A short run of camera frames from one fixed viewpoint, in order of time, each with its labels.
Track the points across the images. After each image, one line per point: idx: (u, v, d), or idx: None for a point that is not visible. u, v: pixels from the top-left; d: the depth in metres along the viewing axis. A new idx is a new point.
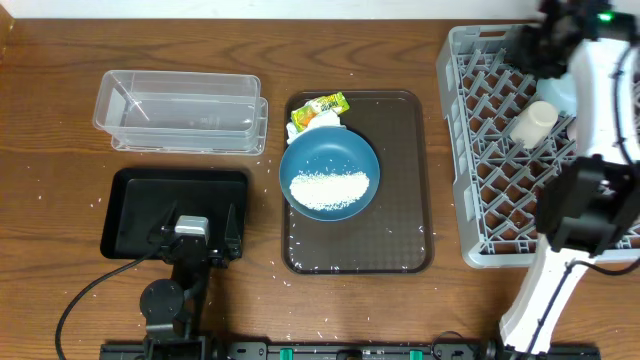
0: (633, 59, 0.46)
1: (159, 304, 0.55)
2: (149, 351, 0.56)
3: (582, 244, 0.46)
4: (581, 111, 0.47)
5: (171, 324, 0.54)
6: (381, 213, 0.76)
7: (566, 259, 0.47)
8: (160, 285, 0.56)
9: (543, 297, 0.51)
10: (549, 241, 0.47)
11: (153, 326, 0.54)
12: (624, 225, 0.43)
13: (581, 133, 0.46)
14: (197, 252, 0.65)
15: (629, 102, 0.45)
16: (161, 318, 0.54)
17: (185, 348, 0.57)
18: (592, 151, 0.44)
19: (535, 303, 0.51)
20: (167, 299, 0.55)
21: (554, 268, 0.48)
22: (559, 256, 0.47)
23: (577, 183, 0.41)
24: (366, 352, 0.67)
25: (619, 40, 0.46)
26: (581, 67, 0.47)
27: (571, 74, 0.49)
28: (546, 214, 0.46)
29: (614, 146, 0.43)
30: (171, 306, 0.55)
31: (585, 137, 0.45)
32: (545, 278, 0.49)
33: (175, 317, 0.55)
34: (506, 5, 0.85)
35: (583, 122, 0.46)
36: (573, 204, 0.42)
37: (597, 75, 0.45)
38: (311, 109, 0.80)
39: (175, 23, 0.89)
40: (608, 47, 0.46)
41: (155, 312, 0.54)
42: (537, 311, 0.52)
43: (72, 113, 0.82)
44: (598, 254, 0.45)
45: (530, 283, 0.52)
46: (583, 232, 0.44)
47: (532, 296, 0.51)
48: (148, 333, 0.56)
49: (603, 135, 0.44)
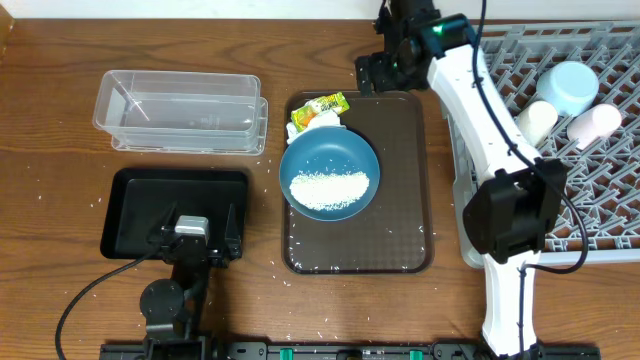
0: (482, 60, 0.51)
1: (159, 304, 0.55)
2: (150, 351, 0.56)
3: (524, 245, 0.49)
4: (466, 129, 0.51)
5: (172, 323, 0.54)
6: (381, 213, 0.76)
7: (518, 264, 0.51)
8: (159, 285, 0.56)
9: (509, 304, 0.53)
10: (495, 259, 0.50)
11: (153, 326, 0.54)
12: (550, 214, 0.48)
13: (476, 152, 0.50)
14: (197, 253, 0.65)
15: (498, 105, 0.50)
16: (162, 318, 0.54)
17: (185, 348, 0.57)
18: (494, 168, 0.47)
19: (507, 311, 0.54)
20: (167, 299, 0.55)
21: (507, 276, 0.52)
22: (511, 266, 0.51)
23: (496, 204, 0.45)
24: (366, 352, 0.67)
25: (464, 46, 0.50)
26: (444, 86, 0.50)
27: (438, 93, 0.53)
28: (480, 235, 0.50)
29: (509, 154, 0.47)
30: (171, 306, 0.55)
31: (481, 156, 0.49)
32: (506, 285, 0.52)
33: (176, 317, 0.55)
34: (506, 4, 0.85)
35: (472, 139, 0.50)
36: (501, 220, 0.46)
37: (461, 92, 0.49)
38: (311, 109, 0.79)
39: (175, 23, 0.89)
40: (459, 59, 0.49)
41: (155, 313, 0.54)
42: (512, 315, 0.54)
43: (72, 113, 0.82)
44: (542, 248, 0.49)
45: (494, 294, 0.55)
46: (522, 237, 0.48)
47: (500, 305, 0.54)
48: (148, 334, 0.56)
49: (495, 148, 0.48)
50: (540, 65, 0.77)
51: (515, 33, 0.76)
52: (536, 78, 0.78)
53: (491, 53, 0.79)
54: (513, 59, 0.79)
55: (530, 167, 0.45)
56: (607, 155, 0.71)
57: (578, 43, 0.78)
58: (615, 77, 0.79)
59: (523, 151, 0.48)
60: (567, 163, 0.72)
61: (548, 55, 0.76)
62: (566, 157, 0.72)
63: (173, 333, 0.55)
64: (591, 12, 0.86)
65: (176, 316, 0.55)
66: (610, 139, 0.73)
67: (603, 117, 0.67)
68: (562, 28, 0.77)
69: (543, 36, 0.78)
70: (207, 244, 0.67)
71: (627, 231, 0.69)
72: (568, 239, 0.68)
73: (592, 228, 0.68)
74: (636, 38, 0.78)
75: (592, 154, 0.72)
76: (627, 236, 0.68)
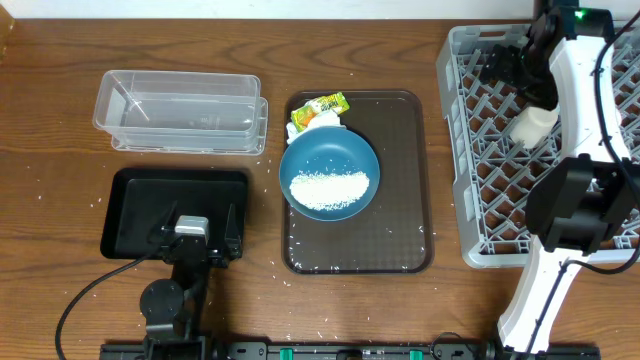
0: (609, 57, 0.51)
1: (159, 303, 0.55)
2: (150, 351, 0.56)
3: (575, 242, 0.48)
4: (565, 110, 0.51)
5: (171, 324, 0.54)
6: (381, 213, 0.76)
7: (560, 259, 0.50)
8: (159, 285, 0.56)
9: (538, 297, 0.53)
10: (543, 242, 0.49)
11: (153, 326, 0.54)
12: (614, 223, 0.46)
13: (567, 133, 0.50)
14: (197, 252, 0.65)
15: (609, 100, 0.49)
16: (161, 318, 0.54)
17: (185, 348, 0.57)
18: (580, 150, 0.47)
19: (531, 304, 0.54)
20: (167, 299, 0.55)
21: (548, 268, 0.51)
22: (553, 257, 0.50)
23: (569, 183, 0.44)
24: (366, 352, 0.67)
25: (597, 39, 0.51)
26: (562, 66, 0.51)
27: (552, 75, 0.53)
28: (539, 214, 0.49)
29: (600, 144, 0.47)
30: (171, 306, 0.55)
31: (571, 136, 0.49)
32: (538, 278, 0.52)
33: (176, 317, 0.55)
34: (507, 4, 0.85)
35: (568, 123, 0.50)
36: (566, 204, 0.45)
37: (579, 75, 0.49)
38: (311, 109, 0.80)
39: (175, 23, 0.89)
40: (586, 46, 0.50)
41: (155, 312, 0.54)
42: (533, 311, 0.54)
43: (72, 113, 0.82)
44: (591, 253, 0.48)
45: (525, 285, 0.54)
46: (578, 230, 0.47)
47: (528, 296, 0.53)
48: (148, 334, 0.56)
49: (589, 133, 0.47)
50: None
51: (515, 33, 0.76)
52: None
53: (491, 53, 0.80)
54: None
55: (616, 164, 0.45)
56: None
57: None
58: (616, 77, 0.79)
59: (615, 146, 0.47)
60: None
61: None
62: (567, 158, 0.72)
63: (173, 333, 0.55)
64: None
65: (176, 316, 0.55)
66: None
67: None
68: None
69: None
70: (208, 243, 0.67)
71: (627, 231, 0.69)
72: None
73: None
74: (636, 38, 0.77)
75: None
76: (627, 236, 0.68)
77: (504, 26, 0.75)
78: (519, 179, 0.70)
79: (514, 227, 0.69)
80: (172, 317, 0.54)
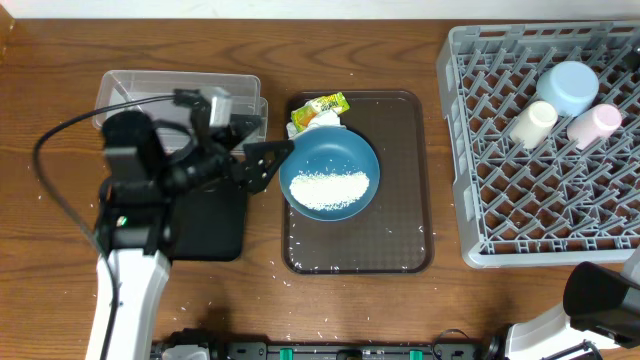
0: None
1: (124, 127, 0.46)
2: (105, 228, 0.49)
3: (610, 334, 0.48)
4: None
5: (132, 150, 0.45)
6: (380, 213, 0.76)
7: (584, 336, 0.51)
8: (126, 114, 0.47)
9: (553, 346, 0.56)
10: (575, 321, 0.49)
11: (112, 148, 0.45)
12: None
13: None
14: (195, 154, 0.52)
15: None
16: (123, 141, 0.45)
17: (148, 205, 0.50)
18: None
19: (544, 348, 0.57)
20: (136, 122, 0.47)
21: (572, 335, 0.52)
22: (579, 334, 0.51)
23: (620, 308, 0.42)
24: (366, 352, 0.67)
25: None
26: None
27: None
28: (578, 302, 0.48)
29: None
30: (137, 130, 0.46)
31: None
32: (557, 335, 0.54)
33: (142, 144, 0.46)
34: (507, 4, 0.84)
35: None
36: (611, 318, 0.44)
37: None
38: (311, 109, 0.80)
39: (175, 22, 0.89)
40: None
41: (117, 135, 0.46)
42: (543, 352, 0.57)
43: (72, 113, 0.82)
44: (624, 344, 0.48)
45: (545, 331, 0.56)
46: (617, 332, 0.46)
47: (543, 341, 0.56)
48: (111, 167, 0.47)
49: None
50: (540, 65, 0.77)
51: (515, 33, 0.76)
52: (536, 78, 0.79)
53: (491, 53, 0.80)
54: (513, 59, 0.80)
55: None
56: (607, 155, 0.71)
57: (577, 42, 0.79)
58: (615, 78, 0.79)
59: None
60: (567, 163, 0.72)
61: (547, 55, 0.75)
62: (566, 157, 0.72)
63: (124, 209, 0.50)
64: (592, 12, 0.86)
65: (138, 167, 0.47)
66: (610, 139, 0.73)
67: (604, 117, 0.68)
68: (562, 28, 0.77)
69: (543, 36, 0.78)
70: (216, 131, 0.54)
71: (627, 231, 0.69)
72: (568, 239, 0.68)
73: (592, 228, 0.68)
74: (636, 38, 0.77)
75: (592, 154, 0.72)
76: (627, 236, 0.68)
77: (504, 26, 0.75)
78: (520, 179, 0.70)
79: (515, 227, 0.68)
80: (131, 147, 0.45)
